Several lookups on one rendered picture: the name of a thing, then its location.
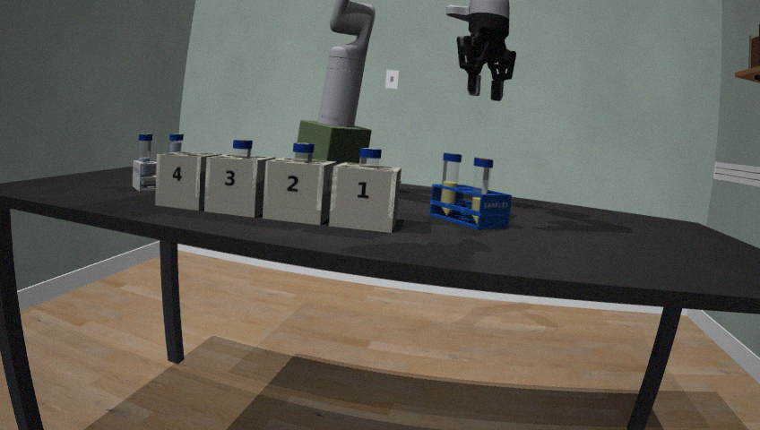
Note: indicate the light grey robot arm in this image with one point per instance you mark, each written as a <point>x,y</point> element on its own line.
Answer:
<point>346,63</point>

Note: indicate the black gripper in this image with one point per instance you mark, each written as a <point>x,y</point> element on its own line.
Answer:
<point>488,33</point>

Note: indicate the white tube rack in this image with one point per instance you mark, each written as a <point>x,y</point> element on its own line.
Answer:
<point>138,177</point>

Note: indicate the blue tube rack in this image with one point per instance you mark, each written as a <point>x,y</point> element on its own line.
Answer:
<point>494,208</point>

